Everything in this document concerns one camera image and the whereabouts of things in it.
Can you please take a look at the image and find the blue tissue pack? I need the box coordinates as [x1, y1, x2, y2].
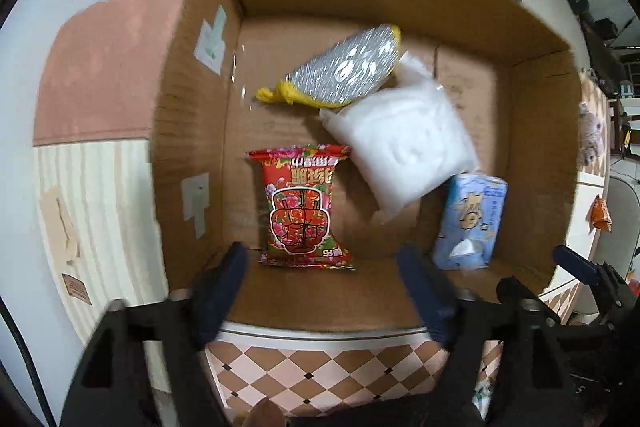
[431, 173, 508, 270]

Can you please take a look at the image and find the red floral snack packet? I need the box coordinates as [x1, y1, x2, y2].
[246, 143, 357, 272]

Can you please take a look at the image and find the grey plush toy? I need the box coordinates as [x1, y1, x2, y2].
[577, 102, 609, 168]

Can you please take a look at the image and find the white cotton filled plastic bag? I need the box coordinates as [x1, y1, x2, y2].
[319, 53, 482, 225]

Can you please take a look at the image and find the black cable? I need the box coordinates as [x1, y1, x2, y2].
[0, 294, 57, 427]

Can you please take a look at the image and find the pink patchwork bed sheet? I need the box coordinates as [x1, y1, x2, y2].
[32, 0, 618, 423]

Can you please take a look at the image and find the silver scouring pad yellow trim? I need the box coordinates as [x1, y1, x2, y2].
[256, 24, 403, 108]

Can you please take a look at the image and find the orange snack packet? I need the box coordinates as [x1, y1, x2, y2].
[590, 196, 614, 233]

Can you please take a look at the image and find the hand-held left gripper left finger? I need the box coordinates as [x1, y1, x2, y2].
[59, 241, 251, 427]

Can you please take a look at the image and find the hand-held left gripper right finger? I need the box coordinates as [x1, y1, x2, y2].
[396, 244, 572, 427]

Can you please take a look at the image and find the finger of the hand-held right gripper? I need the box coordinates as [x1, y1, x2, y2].
[552, 245, 603, 289]

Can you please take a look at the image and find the brown cardboard box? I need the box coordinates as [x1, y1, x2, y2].
[150, 0, 583, 333]

